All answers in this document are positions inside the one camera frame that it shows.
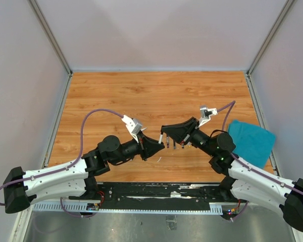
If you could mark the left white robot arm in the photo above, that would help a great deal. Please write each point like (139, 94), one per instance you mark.
(74, 179)

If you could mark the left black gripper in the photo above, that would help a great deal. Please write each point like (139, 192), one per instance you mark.
(150, 146)

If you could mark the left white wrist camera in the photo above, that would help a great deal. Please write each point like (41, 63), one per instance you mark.
(133, 126)

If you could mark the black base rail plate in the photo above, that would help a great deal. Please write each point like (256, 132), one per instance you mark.
(168, 192)

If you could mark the white pen black end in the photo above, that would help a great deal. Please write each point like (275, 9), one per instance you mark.
(160, 138)

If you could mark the teal cloth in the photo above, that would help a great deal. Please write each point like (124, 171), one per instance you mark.
(253, 143)

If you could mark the aluminium frame post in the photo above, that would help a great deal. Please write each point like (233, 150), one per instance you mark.
(49, 34)
(286, 9)

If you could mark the grey slotted cable duct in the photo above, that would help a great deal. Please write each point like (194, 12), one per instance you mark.
(161, 207)

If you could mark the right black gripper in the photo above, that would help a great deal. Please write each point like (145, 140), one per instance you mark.
(179, 132)

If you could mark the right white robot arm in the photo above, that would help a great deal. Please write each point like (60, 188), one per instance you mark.
(243, 180)

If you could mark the right aluminium frame post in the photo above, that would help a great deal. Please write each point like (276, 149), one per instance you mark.
(286, 9)

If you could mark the left aluminium frame post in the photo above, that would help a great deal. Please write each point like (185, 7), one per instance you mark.
(49, 34)

